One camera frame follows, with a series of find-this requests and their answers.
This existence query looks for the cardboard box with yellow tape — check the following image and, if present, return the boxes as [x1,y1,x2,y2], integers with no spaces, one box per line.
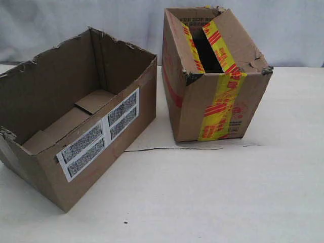
[161,7,273,142]

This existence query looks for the torn cardboard box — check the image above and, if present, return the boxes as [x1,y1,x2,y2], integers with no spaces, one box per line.
[1,28,157,212]

